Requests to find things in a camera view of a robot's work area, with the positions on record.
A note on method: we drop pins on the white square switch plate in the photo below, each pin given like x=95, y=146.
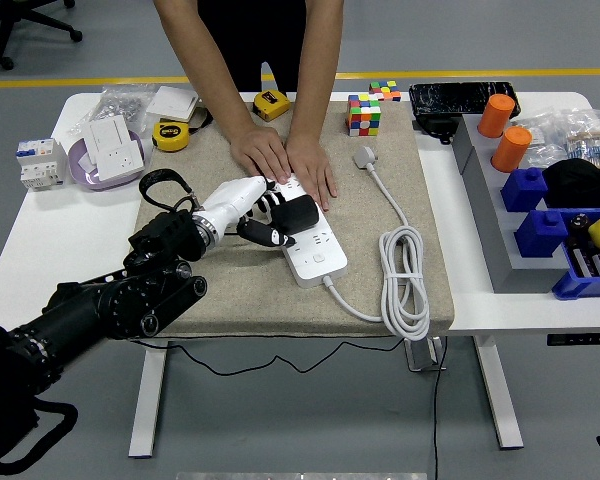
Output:
x=172, y=102

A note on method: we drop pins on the grey stepped block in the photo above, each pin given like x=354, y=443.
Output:
x=500, y=250

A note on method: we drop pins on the small Rubik's cube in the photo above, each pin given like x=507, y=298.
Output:
x=384, y=91

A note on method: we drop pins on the dark round bottle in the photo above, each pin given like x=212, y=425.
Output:
x=578, y=223

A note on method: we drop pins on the person's right forearm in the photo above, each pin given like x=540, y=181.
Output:
x=200, y=65

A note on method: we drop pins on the blue plastic bin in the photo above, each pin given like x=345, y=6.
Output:
x=580, y=287

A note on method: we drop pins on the white wall socket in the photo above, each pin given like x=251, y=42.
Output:
x=117, y=160

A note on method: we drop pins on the blue block with knob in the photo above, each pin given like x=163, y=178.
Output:
x=522, y=192
x=540, y=237

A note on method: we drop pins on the white power strip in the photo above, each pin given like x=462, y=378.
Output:
x=322, y=255

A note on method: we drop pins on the small square yellow tape measure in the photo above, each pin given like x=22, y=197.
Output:
x=271, y=105

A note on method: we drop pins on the person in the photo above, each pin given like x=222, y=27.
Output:
x=260, y=40

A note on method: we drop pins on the orange cylinder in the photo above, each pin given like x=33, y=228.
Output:
x=495, y=117
x=510, y=150

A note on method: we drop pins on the white table leg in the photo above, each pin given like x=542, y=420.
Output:
x=147, y=400
x=497, y=400

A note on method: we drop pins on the row of brown vials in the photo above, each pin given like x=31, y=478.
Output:
x=592, y=262

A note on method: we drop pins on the person's left forearm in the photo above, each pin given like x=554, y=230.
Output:
x=315, y=65

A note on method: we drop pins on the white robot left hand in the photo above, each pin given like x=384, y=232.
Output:
x=235, y=200

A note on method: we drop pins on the purple bowl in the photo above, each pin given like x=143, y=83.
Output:
x=87, y=182

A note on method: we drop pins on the silver metal bracket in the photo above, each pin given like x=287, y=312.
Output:
x=422, y=355

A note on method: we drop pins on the large Rubik's cube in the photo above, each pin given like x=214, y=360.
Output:
x=363, y=117

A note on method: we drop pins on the person's left hand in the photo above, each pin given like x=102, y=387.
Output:
x=310, y=165

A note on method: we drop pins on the clear plastic bag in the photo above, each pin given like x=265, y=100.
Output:
x=542, y=135

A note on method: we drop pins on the plastic bag of resistors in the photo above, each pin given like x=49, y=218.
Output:
x=587, y=142

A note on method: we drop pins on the black table control panel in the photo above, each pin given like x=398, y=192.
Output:
x=580, y=339

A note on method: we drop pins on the round yellow tape measure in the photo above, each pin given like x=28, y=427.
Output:
x=170, y=137

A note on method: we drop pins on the plastic bag of screws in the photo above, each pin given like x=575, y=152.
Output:
x=115, y=102

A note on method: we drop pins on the grey-brown mat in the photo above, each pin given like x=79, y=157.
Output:
x=255, y=310

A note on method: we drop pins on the person's right hand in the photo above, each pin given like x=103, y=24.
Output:
x=262, y=152

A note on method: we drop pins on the white switch panel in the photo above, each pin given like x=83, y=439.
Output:
x=105, y=132

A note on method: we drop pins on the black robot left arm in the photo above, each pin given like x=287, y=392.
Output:
x=95, y=310

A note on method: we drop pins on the black plug adapter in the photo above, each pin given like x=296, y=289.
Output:
x=295, y=214

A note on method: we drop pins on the black office chair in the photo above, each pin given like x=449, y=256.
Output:
x=3, y=45

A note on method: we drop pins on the white circuit breaker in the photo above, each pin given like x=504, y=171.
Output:
x=40, y=165

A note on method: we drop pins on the black cloth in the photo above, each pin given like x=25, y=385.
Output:
x=580, y=185

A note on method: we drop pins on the black glossy tray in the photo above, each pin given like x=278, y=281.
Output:
x=450, y=97

